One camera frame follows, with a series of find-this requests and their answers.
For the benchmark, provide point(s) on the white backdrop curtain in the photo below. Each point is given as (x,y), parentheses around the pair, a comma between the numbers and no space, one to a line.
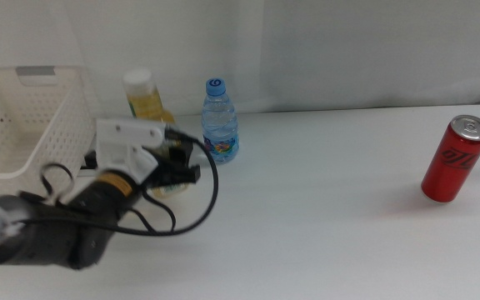
(327,50)

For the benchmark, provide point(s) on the clear water bottle blue cap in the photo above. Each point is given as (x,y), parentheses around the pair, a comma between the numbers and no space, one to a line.
(220,125)

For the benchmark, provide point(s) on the red cola can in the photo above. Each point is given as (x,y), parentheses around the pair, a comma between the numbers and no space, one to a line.
(452,162)

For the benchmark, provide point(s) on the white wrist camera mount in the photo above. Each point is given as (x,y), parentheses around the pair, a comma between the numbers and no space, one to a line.
(125,139)

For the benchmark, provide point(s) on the yellow tea bottle white cap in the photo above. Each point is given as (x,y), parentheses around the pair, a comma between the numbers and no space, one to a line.
(145,102)

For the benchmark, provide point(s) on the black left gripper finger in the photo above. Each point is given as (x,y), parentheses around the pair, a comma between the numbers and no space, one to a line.
(179,176)
(181,153)

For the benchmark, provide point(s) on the white perforated plastic basket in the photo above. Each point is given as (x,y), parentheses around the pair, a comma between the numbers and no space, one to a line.
(19,125)

